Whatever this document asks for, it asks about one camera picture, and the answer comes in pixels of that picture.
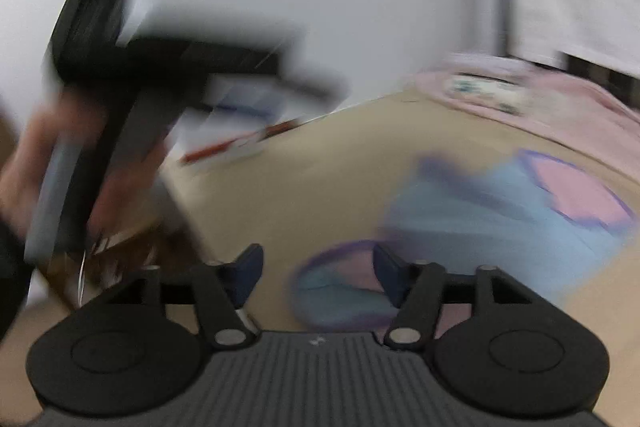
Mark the red and white stick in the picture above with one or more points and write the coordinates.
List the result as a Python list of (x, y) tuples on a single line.
[(243, 142)]

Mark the person's left hand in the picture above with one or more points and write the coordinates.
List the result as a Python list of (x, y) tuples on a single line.
[(38, 174)]

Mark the blue pink purple garment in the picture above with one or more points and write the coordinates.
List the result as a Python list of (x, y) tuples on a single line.
[(541, 219)]

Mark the pink blanket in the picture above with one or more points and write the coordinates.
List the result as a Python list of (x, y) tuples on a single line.
[(564, 109)]

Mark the white floral patterned pouch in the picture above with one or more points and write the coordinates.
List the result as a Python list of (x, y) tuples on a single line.
[(490, 93)]

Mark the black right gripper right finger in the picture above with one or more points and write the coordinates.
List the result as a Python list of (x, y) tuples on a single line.
[(419, 291)]

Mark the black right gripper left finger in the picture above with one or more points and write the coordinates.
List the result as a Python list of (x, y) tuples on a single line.
[(216, 292)]

